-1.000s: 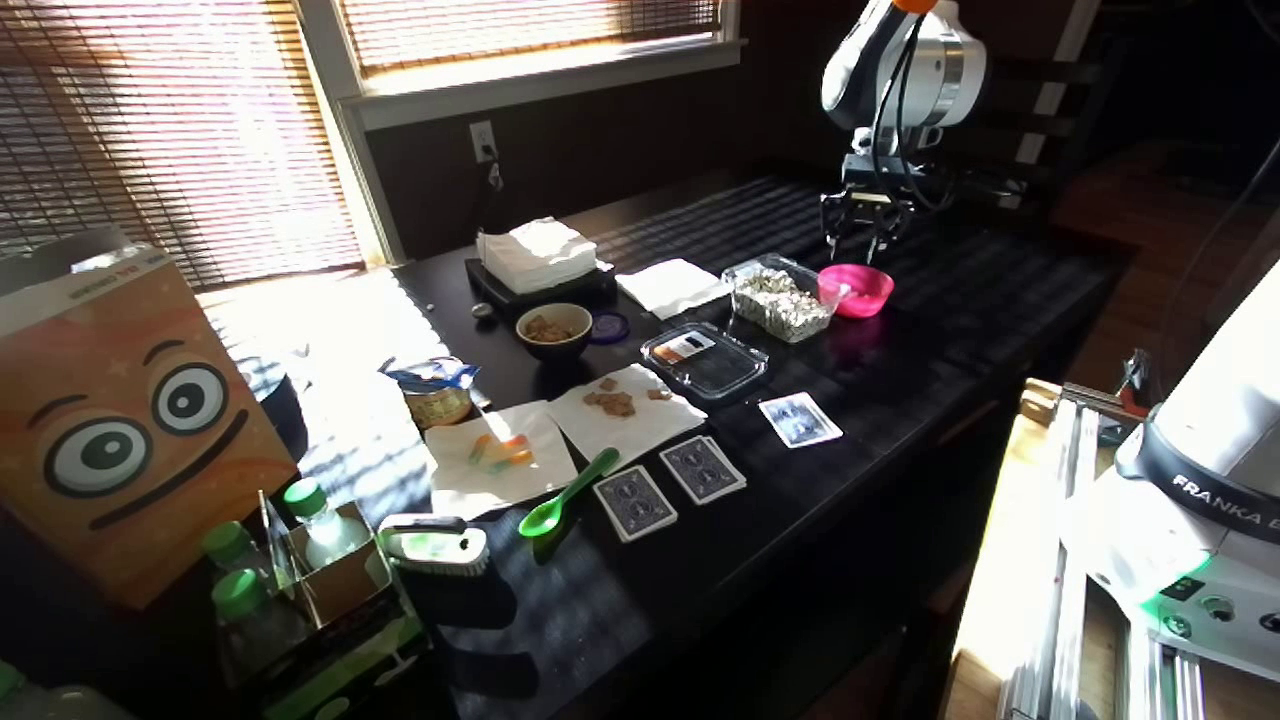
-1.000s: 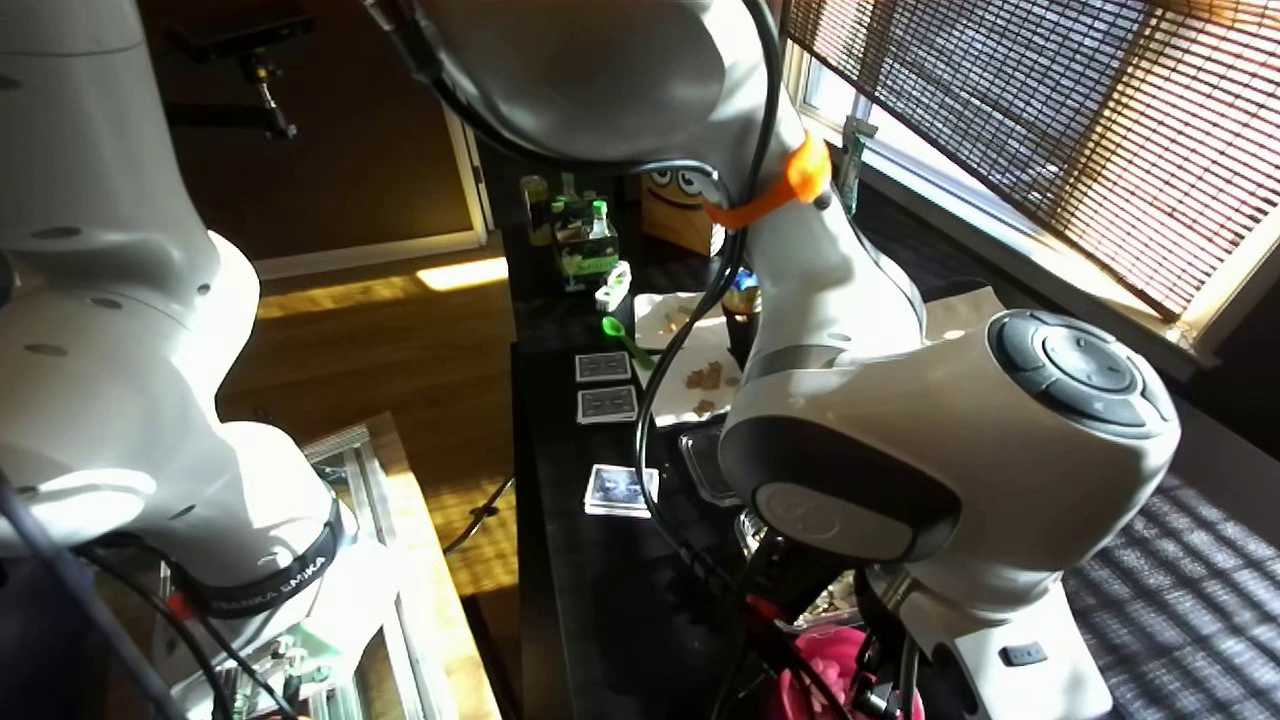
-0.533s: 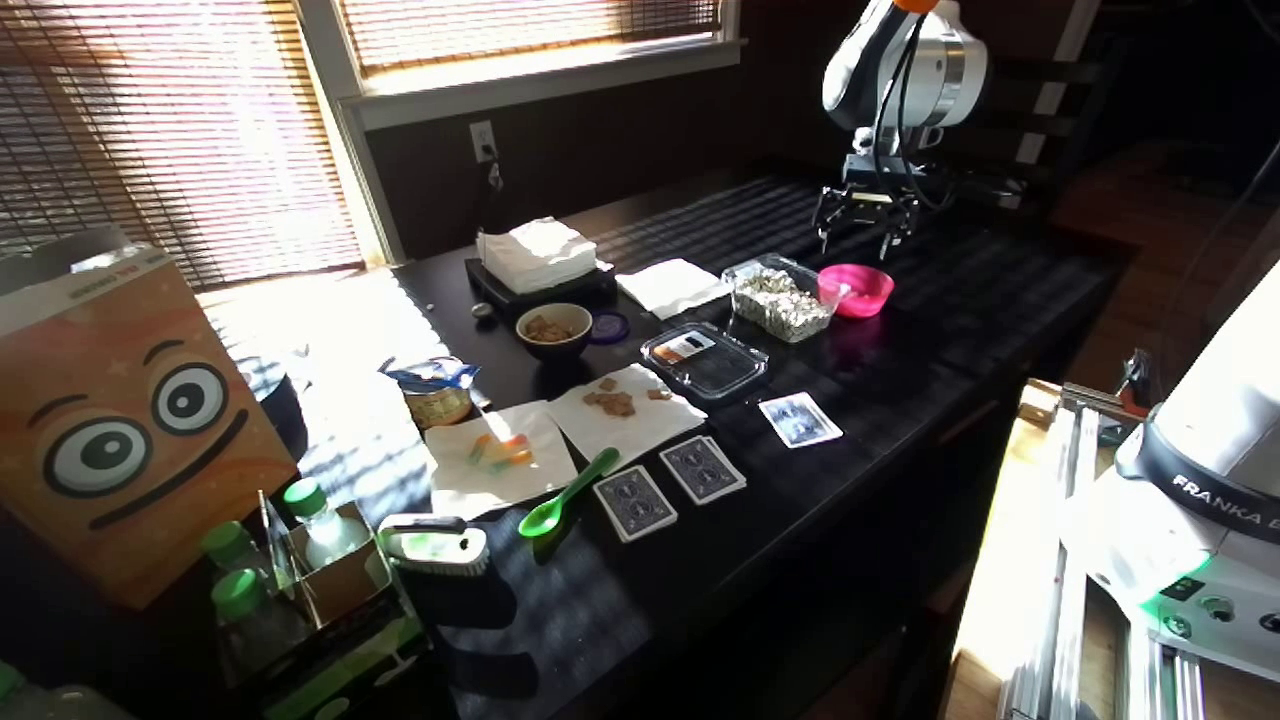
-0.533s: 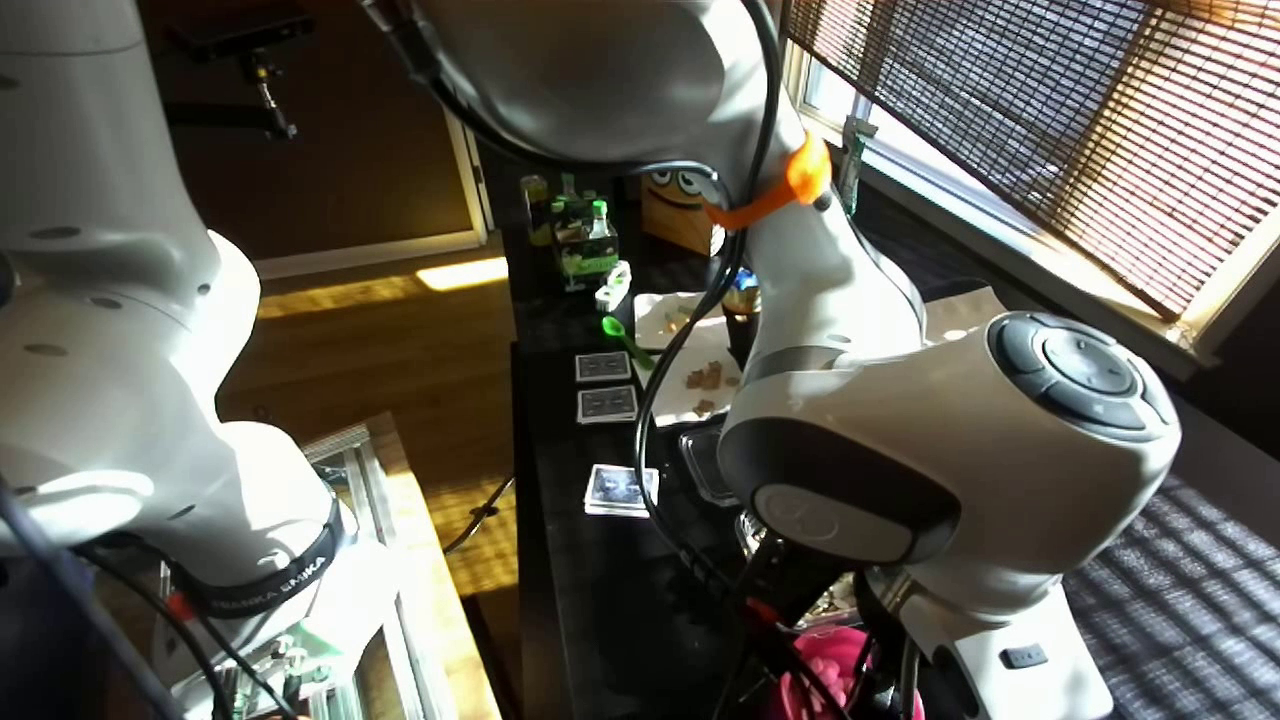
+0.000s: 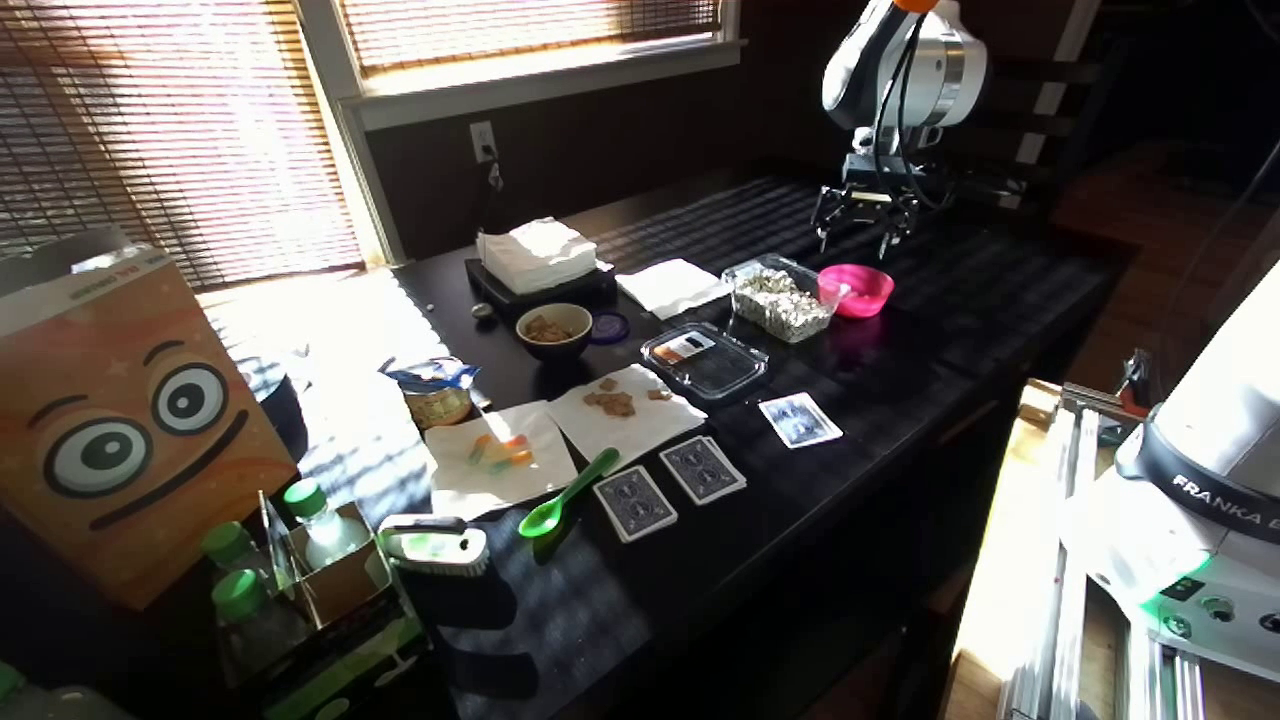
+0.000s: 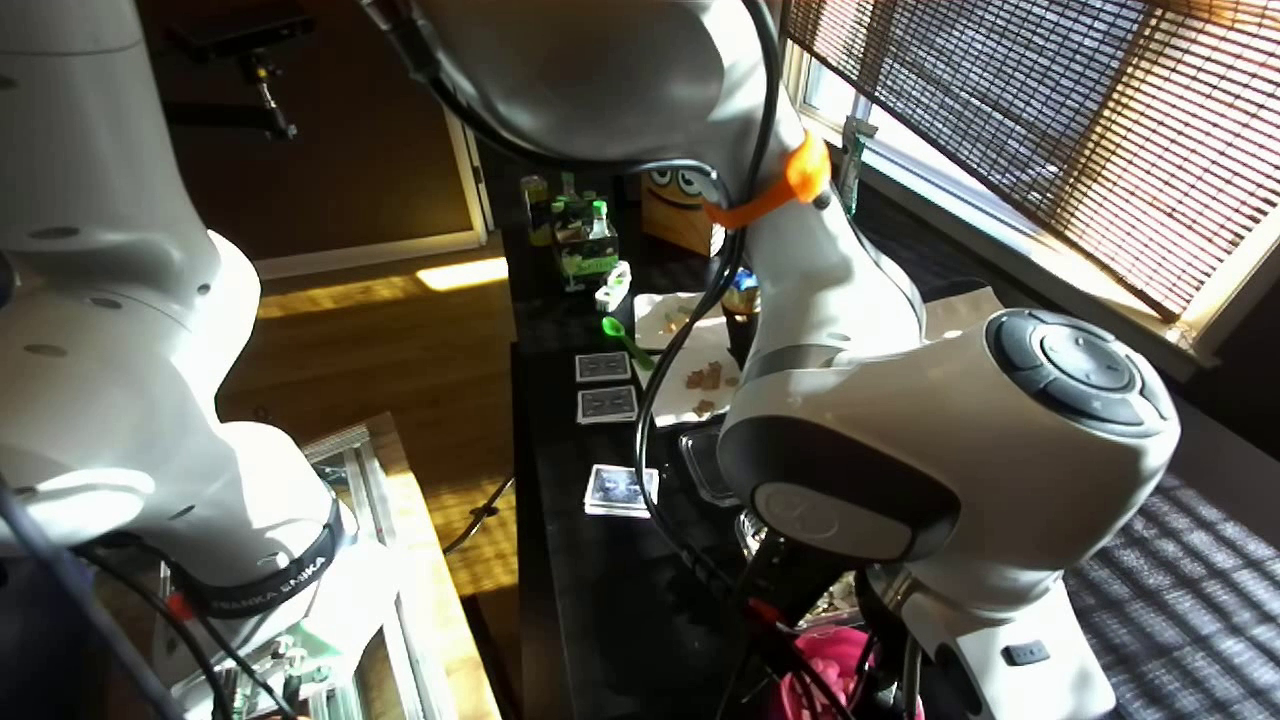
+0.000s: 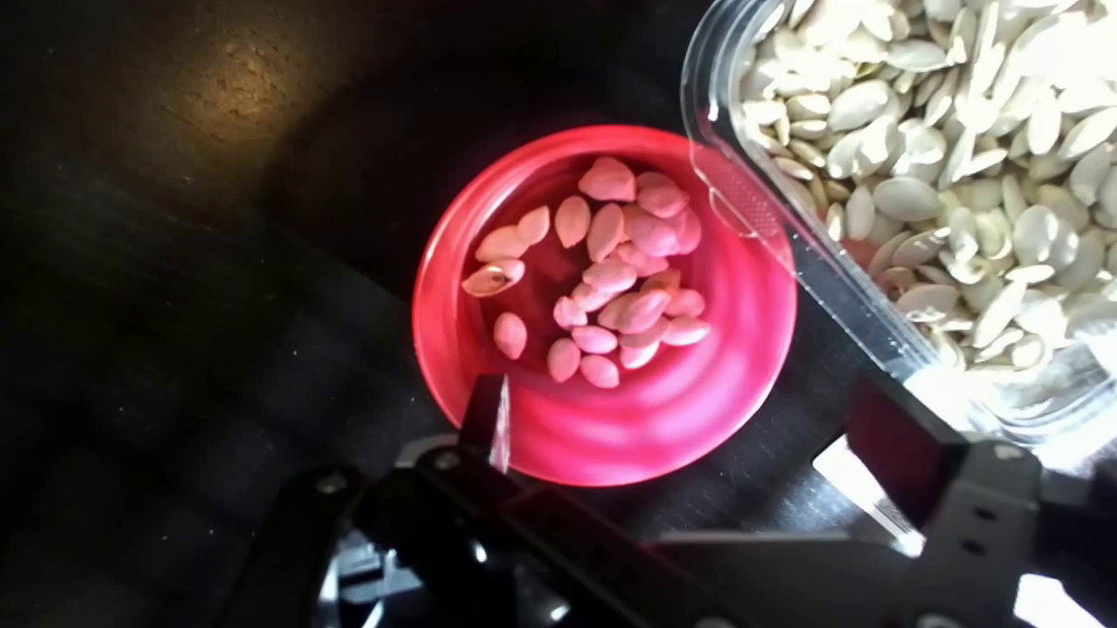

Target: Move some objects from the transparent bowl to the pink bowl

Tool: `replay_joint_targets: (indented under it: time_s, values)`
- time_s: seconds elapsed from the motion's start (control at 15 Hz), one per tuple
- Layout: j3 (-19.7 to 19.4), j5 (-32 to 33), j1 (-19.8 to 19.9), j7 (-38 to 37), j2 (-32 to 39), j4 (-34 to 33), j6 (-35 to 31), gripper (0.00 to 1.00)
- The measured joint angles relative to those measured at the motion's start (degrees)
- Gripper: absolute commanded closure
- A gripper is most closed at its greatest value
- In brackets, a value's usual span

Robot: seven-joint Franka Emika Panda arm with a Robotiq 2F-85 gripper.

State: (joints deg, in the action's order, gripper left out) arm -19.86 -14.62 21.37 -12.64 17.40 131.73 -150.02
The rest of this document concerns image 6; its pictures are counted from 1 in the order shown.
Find transparent bowl with snacks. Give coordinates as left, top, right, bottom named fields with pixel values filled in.
left=791, top=578, right=878, bottom=639

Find pink plastic bowl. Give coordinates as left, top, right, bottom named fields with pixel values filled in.
left=778, top=618, right=887, bottom=720

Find blue playing card deck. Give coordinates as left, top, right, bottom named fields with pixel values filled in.
left=574, top=348, right=638, bottom=387

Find small card near bottle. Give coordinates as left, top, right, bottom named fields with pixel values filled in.
left=574, top=383, right=643, bottom=430

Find white paper with crumbs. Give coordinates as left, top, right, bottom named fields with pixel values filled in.
left=629, top=289, right=753, bottom=430

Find small card on table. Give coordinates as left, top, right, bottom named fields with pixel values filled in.
left=581, top=461, right=666, bottom=522

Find bamboo window blind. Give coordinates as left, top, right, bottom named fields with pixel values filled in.
left=780, top=0, right=1280, bottom=323

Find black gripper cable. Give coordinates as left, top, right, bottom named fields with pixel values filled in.
left=629, top=0, right=803, bottom=720

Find black floor cable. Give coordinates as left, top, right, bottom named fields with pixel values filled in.
left=439, top=467, right=522, bottom=561

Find orange cable strap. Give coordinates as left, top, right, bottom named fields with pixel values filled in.
left=708, top=131, right=838, bottom=231

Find white door frame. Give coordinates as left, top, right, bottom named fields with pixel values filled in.
left=243, top=105, right=495, bottom=289

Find window frame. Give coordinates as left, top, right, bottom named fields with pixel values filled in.
left=786, top=50, right=1280, bottom=358

